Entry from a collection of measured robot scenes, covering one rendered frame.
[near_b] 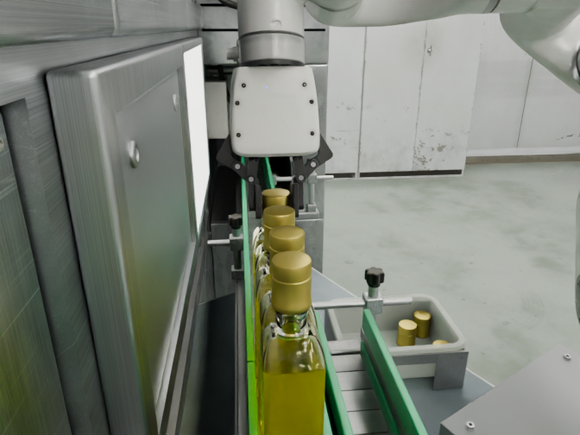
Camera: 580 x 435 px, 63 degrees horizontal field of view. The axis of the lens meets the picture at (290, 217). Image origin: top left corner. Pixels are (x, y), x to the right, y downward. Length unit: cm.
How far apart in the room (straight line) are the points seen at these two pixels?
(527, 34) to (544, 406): 53
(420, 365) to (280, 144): 50
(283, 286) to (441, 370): 55
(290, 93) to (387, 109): 392
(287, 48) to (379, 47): 383
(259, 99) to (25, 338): 34
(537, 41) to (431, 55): 382
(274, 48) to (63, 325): 35
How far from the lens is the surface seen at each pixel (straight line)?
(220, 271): 164
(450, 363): 90
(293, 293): 40
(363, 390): 70
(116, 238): 34
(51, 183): 31
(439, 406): 90
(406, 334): 96
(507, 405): 84
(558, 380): 92
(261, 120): 54
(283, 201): 55
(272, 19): 55
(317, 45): 147
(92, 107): 31
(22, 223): 30
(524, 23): 69
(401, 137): 454
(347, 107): 435
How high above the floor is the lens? 134
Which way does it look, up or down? 22 degrees down
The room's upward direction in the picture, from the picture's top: straight up
